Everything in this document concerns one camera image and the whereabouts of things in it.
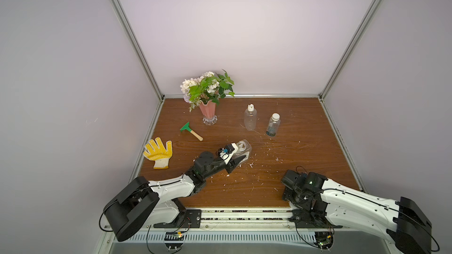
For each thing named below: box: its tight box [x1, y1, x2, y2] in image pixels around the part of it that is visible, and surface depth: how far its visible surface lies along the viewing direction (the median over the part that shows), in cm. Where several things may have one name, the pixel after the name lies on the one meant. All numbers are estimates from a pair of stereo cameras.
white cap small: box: [271, 112, 281, 122], surface depth 92 cm
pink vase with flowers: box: [180, 69, 235, 126], surface depth 89 cm
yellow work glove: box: [143, 136, 174, 170], surface depth 95 cm
